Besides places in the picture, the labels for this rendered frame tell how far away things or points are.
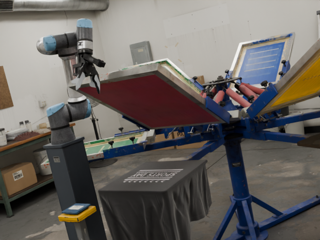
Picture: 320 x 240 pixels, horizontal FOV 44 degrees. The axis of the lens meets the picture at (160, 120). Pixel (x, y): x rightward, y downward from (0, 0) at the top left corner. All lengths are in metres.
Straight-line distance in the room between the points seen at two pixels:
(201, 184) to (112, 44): 5.80
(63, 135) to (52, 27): 4.82
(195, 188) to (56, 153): 0.87
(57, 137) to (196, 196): 0.90
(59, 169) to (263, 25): 4.60
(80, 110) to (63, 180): 0.44
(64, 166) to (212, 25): 4.72
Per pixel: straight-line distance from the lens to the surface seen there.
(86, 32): 1.96
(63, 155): 2.46
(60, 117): 2.48
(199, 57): 6.90
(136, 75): 1.94
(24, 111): 6.49
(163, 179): 2.15
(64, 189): 2.56
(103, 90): 2.19
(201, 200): 2.30
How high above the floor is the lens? 1.58
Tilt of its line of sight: 9 degrees down
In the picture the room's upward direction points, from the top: 12 degrees counter-clockwise
